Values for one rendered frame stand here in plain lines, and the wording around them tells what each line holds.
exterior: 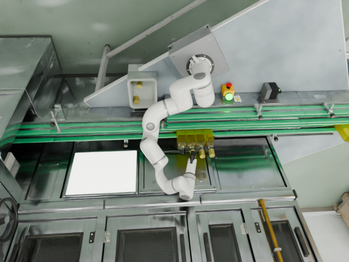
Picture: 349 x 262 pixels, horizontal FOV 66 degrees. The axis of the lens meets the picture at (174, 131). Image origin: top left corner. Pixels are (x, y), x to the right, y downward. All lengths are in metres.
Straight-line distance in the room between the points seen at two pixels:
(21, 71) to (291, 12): 1.69
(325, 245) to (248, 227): 3.80
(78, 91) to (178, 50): 1.16
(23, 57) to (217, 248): 1.78
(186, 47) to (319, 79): 0.97
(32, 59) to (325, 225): 4.98
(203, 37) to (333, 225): 4.65
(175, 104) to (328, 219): 4.65
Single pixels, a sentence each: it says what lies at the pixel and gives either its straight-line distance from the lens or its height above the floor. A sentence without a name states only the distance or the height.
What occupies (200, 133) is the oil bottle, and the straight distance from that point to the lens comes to 1.73.
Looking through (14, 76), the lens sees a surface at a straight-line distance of 2.07.
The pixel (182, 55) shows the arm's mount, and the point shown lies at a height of 0.86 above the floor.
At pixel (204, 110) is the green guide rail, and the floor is 0.91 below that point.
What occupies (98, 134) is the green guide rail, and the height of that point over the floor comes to 0.92.
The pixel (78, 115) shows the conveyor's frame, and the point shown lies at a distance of 1.86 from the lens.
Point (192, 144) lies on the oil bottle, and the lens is 1.66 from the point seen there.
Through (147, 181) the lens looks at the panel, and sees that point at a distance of 1.67.
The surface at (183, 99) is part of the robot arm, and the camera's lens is 1.26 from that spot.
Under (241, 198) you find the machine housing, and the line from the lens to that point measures 1.67.
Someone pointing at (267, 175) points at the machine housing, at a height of 1.22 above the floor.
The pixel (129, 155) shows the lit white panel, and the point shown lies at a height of 1.03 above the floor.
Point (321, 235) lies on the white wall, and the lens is 5.41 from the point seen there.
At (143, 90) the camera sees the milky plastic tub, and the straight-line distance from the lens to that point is 1.75.
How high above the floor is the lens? 2.15
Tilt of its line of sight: 43 degrees down
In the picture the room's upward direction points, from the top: 174 degrees clockwise
